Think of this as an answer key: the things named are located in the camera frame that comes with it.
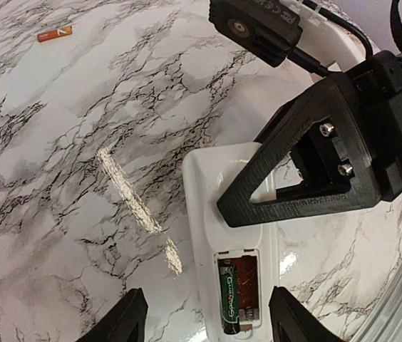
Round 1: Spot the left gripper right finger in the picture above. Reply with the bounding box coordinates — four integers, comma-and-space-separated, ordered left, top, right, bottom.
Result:
269, 286, 340, 342

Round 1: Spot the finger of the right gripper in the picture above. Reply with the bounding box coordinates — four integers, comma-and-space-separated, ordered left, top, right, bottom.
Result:
217, 73, 381, 227
254, 99, 296, 143

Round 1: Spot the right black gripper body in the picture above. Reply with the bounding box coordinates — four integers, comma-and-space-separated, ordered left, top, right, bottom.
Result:
346, 51, 402, 200

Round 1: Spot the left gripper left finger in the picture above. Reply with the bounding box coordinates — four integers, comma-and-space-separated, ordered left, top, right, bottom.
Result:
92, 289, 148, 341

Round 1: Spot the white remote control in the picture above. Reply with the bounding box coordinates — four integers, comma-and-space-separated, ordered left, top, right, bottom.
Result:
182, 142, 283, 341

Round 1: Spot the green black battery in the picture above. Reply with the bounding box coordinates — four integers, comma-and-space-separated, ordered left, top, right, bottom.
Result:
219, 265, 240, 335

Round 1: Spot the orange battery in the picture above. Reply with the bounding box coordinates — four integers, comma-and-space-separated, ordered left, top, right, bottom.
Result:
36, 26, 73, 43

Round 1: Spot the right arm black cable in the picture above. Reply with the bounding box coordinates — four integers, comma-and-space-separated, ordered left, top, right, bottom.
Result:
289, 0, 376, 78

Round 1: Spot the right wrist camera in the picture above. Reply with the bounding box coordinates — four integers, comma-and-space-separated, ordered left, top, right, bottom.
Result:
209, 1, 302, 67

